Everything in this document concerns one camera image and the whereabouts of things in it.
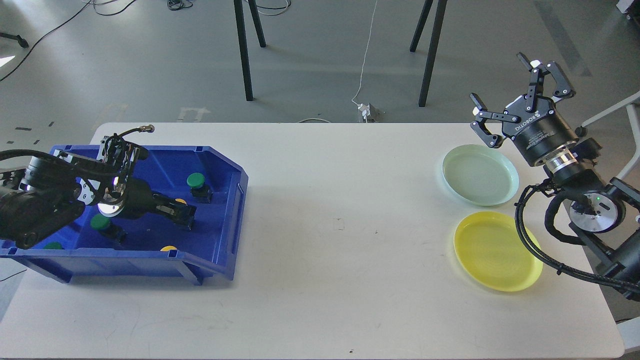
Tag green button bin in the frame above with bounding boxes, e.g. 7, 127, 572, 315
42, 241, 65, 250
90, 213, 127, 244
186, 172, 213, 204

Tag blue plastic bin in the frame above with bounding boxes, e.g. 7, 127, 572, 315
1, 145, 249, 285

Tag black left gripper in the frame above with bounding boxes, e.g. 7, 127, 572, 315
97, 178, 197, 231

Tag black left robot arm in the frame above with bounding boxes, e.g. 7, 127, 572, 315
0, 124, 197, 249

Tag green button near bin right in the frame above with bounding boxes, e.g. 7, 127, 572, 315
186, 172, 213, 204

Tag white cable on floor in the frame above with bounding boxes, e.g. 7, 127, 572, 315
299, 0, 381, 124

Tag black stand legs right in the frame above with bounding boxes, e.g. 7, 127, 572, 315
409, 0, 448, 108

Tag yellow plate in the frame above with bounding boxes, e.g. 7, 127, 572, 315
453, 210, 543, 292

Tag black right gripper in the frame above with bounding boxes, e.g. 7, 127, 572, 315
469, 51, 581, 167

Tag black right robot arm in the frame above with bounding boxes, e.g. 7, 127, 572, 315
470, 52, 640, 301

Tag black floor cable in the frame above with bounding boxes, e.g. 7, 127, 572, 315
0, 0, 138, 83

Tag yellow button bin front edge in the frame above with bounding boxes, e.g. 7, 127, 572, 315
160, 245, 178, 252

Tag white chair base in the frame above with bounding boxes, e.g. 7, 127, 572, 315
575, 91, 640, 182

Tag black stand legs left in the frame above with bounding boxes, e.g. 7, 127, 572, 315
233, 0, 267, 102

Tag black stand legs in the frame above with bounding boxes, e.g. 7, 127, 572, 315
409, 0, 448, 108
233, 0, 267, 102

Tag light green plate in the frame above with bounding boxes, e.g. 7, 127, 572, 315
440, 145, 520, 207

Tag white power adapter on floor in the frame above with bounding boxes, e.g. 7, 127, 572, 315
356, 103, 384, 124

